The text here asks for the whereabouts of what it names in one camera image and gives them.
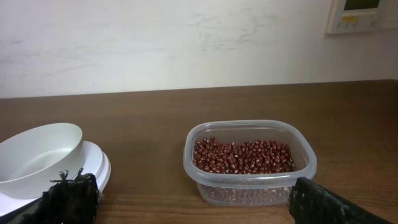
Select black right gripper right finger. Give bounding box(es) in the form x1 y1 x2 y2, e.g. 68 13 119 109
288 177 390 224

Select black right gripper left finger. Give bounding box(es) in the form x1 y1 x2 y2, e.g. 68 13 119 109
7 169 100 224

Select red adzuki beans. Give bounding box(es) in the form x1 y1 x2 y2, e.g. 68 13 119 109
192 137 298 175

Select white round bowl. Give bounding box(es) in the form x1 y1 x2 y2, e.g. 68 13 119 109
1 123 84 199

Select clear plastic container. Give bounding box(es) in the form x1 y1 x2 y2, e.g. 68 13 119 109
183 120 317 207

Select white digital kitchen scale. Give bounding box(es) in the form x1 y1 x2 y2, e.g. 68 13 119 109
1 141 111 217

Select white wall control panel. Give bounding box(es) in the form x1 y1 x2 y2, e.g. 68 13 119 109
325 0 397 35

